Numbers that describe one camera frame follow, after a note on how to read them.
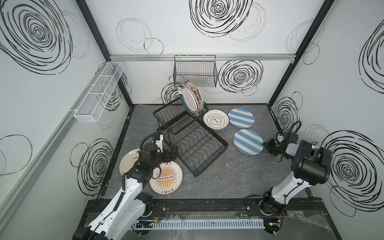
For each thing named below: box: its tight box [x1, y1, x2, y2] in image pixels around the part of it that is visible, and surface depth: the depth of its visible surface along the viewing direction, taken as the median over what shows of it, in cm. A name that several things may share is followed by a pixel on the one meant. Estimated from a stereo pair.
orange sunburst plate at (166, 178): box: [149, 161, 184, 196], surface depth 84 cm
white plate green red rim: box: [178, 82, 199, 117], surface depth 90 cm
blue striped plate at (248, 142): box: [233, 129, 264, 156], surface depth 101 cm
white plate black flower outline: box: [203, 109, 230, 130], surface depth 113 cm
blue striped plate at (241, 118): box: [227, 107, 255, 129], surface depth 114 cm
